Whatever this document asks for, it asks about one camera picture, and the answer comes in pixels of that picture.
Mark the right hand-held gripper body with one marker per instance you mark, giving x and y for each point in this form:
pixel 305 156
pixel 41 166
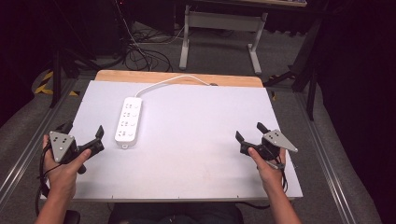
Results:
pixel 271 144

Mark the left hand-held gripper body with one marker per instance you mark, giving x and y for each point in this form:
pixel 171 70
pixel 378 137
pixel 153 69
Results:
pixel 63 149

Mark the white power strip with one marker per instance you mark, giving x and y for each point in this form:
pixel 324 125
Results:
pixel 128 122

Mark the person's left hand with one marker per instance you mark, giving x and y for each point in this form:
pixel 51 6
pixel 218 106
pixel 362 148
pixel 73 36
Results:
pixel 62 177

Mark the person's right hand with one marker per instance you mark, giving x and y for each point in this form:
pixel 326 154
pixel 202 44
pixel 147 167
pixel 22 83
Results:
pixel 267 172

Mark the yellow black floor tape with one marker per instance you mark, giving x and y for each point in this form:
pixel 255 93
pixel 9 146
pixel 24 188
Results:
pixel 45 84

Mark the black metal stand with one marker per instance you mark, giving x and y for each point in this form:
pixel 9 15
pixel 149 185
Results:
pixel 56 71
pixel 306 62

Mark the person's dark clothing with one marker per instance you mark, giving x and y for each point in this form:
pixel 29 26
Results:
pixel 176 214

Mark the aluminium rail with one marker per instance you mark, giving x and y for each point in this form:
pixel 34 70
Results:
pixel 28 155
pixel 327 161

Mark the white metal table frame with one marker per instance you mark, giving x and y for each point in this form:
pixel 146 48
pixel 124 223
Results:
pixel 222 21

